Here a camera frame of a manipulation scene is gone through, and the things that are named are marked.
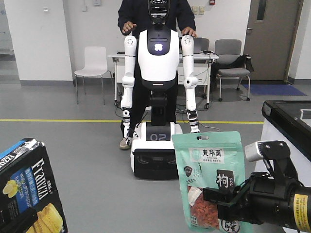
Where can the white plastic chair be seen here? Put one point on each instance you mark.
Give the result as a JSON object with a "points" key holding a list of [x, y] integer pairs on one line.
{"points": [[95, 65]]}

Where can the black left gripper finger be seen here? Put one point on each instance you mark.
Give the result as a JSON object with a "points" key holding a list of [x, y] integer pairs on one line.
{"points": [[21, 223]]}

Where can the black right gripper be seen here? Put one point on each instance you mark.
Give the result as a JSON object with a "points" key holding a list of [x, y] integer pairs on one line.
{"points": [[262, 200]]}

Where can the teal goji berry pouch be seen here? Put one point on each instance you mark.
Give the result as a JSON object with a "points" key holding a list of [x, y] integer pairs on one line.
{"points": [[209, 160]]}

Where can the grey office chair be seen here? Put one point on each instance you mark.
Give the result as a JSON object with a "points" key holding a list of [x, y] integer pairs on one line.
{"points": [[231, 64]]}

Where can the black Franzzi cookie box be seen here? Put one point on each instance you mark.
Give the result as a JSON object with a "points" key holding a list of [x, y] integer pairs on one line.
{"points": [[27, 181]]}

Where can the black white freezer cabinet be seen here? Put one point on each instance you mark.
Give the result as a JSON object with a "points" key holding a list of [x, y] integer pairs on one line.
{"points": [[290, 121]]}

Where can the person in dark clothes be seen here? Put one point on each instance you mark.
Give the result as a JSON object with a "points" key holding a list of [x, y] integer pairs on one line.
{"points": [[135, 16]]}

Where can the white humanoid robot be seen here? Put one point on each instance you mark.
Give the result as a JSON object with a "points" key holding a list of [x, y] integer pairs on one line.
{"points": [[157, 51]]}

